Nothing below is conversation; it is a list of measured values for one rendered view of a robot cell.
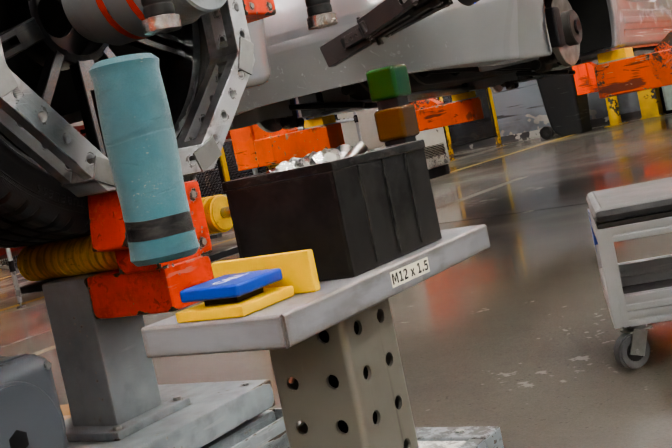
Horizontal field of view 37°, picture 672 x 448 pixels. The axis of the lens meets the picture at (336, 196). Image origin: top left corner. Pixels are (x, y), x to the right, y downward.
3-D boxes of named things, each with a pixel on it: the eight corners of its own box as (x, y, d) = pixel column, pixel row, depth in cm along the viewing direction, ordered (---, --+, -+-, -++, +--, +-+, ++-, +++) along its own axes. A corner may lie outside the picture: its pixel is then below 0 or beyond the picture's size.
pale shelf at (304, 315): (373, 262, 129) (368, 239, 129) (492, 247, 120) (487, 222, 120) (145, 359, 93) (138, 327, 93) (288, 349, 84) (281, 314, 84)
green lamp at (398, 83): (386, 101, 125) (379, 69, 125) (413, 94, 123) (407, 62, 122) (370, 103, 121) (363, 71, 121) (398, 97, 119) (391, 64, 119)
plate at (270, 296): (230, 302, 98) (228, 292, 98) (295, 295, 93) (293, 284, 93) (176, 323, 91) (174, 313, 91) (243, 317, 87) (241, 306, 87)
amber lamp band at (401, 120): (394, 140, 125) (387, 108, 125) (421, 134, 123) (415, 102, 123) (378, 143, 122) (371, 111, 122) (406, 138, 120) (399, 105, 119)
